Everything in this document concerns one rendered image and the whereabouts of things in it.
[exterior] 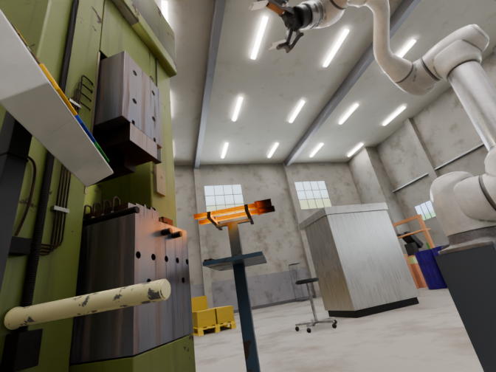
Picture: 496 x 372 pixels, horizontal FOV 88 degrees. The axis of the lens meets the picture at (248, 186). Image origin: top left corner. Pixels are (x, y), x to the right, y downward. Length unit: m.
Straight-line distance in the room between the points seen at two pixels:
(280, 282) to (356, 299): 7.74
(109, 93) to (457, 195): 1.46
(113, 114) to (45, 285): 0.71
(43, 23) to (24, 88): 0.87
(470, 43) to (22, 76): 1.39
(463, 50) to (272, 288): 11.28
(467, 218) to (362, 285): 3.73
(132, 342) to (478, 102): 1.40
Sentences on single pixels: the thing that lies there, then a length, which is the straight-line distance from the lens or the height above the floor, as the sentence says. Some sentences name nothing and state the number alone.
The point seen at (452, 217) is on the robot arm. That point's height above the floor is 0.71.
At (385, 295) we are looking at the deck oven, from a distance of 5.02.
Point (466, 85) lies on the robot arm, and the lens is 1.32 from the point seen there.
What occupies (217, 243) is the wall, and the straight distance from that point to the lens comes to 11.71.
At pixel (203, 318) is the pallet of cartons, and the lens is 5.91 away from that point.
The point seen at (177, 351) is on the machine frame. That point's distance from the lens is 1.17.
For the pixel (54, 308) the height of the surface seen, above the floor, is 0.62.
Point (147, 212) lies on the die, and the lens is 1.19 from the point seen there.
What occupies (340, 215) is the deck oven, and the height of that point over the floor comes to 1.60.
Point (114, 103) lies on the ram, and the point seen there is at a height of 1.45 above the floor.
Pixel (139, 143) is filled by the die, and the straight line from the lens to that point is 1.28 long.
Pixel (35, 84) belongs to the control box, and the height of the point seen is 0.95.
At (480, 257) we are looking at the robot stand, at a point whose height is 0.57.
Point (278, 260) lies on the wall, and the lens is 12.28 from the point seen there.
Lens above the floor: 0.58
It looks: 23 degrees up
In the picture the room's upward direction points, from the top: 10 degrees counter-clockwise
